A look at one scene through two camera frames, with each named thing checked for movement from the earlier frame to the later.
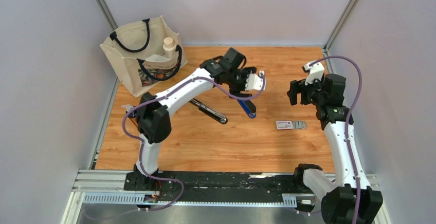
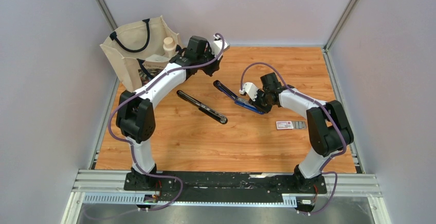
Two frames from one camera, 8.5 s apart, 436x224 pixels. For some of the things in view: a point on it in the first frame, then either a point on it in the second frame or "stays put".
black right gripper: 298,86 -> 255,103
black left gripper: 244,72 -> 214,67
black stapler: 209,111 stays put
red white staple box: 284,125 stays put
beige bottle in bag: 169,47 stays put
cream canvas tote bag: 148,53 stays put
